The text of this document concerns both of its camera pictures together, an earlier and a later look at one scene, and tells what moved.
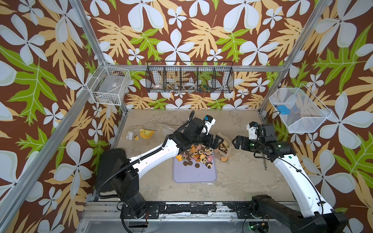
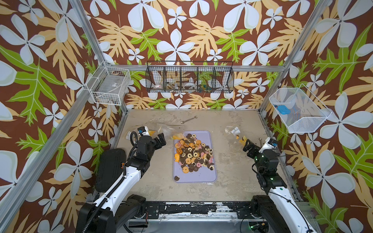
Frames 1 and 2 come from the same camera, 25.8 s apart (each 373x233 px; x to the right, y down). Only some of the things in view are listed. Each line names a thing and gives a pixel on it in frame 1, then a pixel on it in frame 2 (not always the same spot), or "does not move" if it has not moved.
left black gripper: (213, 143) -> (161, 139)
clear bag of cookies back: (224, 149) -> (233, 132)
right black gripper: (245, 140) -> (245, 148)
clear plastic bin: (306, 113) does not move
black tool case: (112, 160) does not move
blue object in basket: (283, 109) does not move
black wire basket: (190, 76) does not move
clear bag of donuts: (163, 131) does not move
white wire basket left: (109, 85) does not move
